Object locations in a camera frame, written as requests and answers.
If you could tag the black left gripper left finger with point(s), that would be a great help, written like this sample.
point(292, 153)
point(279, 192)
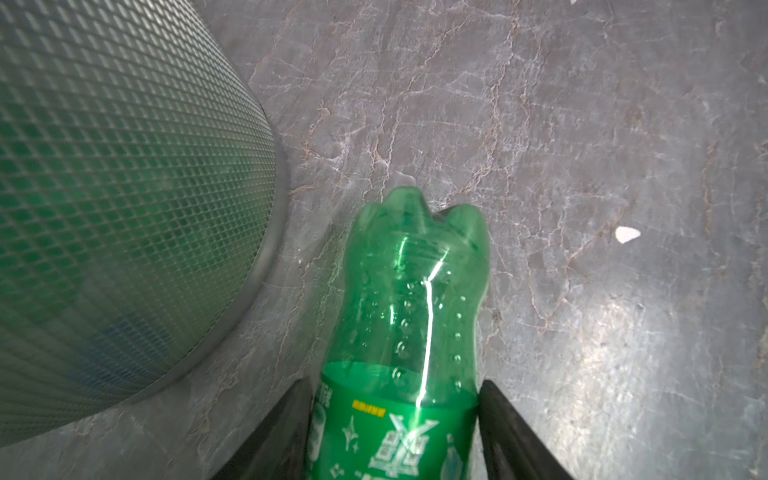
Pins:
point(276, 448)

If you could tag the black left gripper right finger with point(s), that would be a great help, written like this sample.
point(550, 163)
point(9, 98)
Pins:
point(511, 449)

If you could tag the green lined waste bin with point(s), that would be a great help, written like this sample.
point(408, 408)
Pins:
point(141, 188)

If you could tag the green bottle yellow cap top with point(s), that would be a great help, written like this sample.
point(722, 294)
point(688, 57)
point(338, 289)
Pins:
point(398, 394)

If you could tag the white paper scrap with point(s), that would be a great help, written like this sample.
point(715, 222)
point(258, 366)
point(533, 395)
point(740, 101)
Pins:
point(625, 234)

